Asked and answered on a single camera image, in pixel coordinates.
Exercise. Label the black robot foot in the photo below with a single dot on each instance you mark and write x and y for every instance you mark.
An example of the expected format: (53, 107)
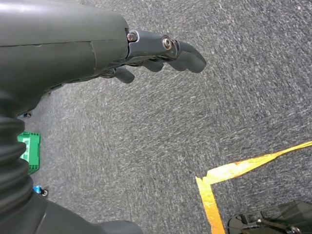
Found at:
(280, 216)

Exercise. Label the blue metal shelf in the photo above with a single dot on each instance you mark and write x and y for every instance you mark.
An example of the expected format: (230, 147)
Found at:
(37, 189)

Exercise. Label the green plastic crate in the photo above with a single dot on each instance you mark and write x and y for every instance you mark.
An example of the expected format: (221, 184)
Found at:
(32, 151)

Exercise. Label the yellow floor tape square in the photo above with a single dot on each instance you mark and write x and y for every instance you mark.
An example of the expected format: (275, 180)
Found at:
(243, 166)

